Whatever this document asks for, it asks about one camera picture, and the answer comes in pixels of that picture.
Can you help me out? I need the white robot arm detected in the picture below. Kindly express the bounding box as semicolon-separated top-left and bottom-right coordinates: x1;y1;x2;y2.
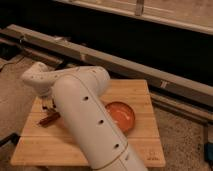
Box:
22;62;148;171

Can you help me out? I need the orange bowl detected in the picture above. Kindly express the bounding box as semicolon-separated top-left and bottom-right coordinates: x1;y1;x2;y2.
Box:
105;101;135;134

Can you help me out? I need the wooden table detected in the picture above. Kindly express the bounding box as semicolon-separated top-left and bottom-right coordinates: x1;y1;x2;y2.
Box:
11;79;166;167

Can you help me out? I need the black object at left edge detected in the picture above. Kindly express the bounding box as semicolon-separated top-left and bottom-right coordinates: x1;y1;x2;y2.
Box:
0;133;20;147

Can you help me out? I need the long metal rail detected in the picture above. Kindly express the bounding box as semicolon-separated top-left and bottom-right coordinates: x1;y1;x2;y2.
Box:
0;24;213;124

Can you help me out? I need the black cable on floor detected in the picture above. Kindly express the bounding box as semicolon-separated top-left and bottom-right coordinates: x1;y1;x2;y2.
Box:
0;53;28;73

